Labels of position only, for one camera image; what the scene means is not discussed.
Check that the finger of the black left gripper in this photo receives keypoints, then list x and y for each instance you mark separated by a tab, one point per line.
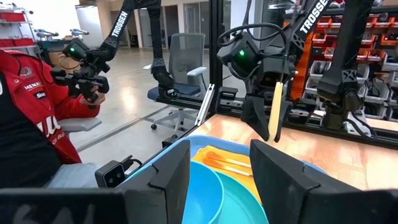
255	115
285	115

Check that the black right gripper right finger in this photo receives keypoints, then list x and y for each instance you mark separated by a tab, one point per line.
311	202

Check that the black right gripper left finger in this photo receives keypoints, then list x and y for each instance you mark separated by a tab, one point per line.
124	205

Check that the yellow cloth napkin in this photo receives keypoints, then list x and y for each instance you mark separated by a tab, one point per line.
214	149

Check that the teal plastic plate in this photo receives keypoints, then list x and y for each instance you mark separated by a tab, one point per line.
239	205

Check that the blue plastic bowl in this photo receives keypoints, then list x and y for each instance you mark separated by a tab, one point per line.
202	193

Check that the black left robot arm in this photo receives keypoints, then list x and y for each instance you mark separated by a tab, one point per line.
351	46

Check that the blue plastic tray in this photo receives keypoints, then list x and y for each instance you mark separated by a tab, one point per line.
217	141

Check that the grey office chair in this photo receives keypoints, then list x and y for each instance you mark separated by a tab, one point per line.
186	56

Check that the grey chair armrest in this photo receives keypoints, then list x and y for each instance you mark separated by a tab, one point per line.
79	124

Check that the person's hand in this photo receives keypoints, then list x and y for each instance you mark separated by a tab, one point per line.
93	101

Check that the orange parts bin rack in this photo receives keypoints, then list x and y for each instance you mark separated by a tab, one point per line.
385	40

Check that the person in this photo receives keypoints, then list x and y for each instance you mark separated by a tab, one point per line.
31	109

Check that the white cabinet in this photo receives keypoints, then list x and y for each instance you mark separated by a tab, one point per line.
90	25

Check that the red and white shelf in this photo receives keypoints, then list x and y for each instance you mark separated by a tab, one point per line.
15	17

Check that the black table-level camera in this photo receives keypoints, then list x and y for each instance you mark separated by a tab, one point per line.
110	174

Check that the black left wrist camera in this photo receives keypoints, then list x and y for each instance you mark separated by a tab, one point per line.
239	56

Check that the silver metal bracket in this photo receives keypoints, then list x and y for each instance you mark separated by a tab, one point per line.
205	104

